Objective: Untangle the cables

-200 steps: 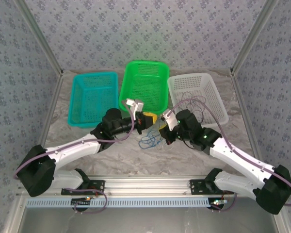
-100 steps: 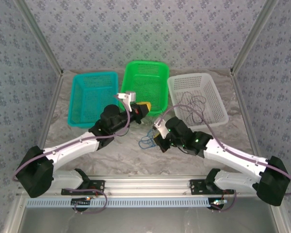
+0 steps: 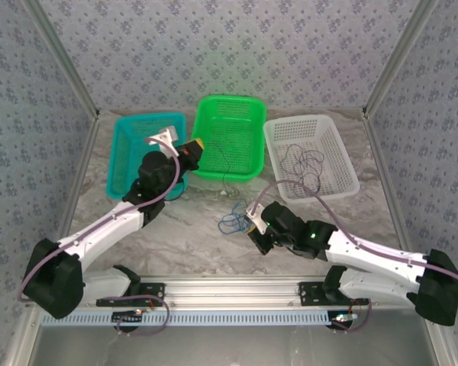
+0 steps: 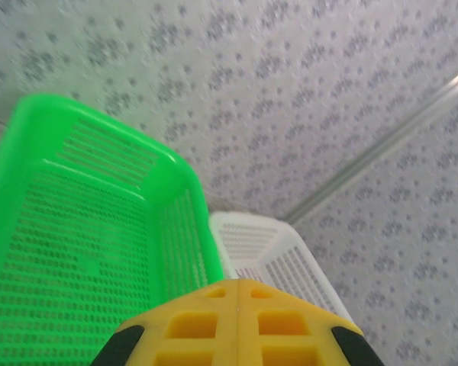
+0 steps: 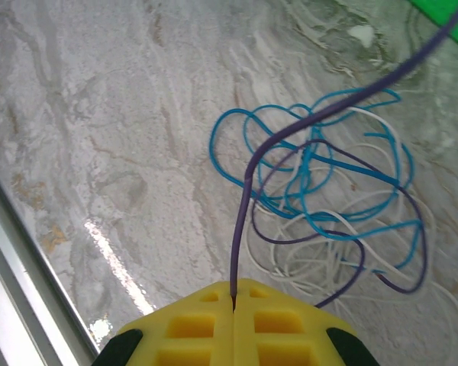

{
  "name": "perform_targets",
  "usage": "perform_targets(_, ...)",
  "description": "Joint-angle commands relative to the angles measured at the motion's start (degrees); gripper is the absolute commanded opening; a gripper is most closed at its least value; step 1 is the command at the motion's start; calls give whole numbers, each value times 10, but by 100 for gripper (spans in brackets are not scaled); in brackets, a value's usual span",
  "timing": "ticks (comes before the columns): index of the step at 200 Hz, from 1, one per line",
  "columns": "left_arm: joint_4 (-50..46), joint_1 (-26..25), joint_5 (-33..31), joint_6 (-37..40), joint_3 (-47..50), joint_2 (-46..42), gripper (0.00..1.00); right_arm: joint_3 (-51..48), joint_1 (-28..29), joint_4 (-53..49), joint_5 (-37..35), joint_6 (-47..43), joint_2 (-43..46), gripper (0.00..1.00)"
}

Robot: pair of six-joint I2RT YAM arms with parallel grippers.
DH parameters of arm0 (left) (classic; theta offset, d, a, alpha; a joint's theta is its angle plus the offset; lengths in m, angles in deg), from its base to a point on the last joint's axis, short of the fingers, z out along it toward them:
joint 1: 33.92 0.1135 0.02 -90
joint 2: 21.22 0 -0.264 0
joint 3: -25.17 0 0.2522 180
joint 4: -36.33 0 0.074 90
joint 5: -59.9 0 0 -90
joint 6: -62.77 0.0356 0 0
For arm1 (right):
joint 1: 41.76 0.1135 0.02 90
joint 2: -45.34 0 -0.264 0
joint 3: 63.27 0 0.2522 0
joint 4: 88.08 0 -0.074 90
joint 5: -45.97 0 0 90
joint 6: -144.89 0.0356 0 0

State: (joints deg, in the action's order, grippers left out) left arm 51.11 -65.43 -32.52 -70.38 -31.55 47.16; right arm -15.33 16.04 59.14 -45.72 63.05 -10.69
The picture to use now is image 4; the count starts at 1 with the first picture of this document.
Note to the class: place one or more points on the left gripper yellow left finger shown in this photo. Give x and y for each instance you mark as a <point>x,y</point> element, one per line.
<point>198,324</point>

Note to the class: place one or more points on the white plastic mesh basket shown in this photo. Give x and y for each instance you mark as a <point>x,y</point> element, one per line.
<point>290,259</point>

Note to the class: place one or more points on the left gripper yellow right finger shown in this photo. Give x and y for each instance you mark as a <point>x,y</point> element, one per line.
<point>282,324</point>

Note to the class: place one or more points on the aluminium frame post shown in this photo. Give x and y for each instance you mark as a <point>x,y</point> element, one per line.
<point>385,145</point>

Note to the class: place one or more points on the green plastic mesh basket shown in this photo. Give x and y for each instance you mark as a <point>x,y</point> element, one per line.
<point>80,228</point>

